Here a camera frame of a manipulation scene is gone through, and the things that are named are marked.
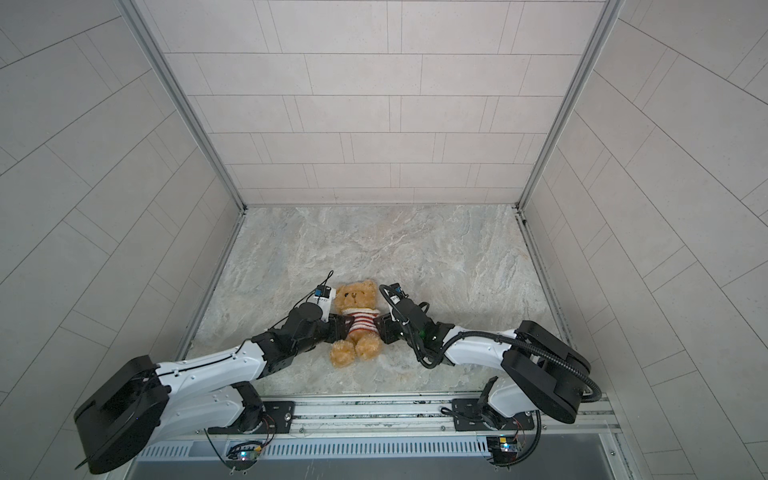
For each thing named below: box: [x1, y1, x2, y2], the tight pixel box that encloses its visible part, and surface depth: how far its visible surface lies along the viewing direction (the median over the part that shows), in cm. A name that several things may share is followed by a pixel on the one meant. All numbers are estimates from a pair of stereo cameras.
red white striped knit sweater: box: [342, 308, 381, 333], surface depth 82 cm
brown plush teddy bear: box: [330, 280, 382, 369], surface depth 72 cm
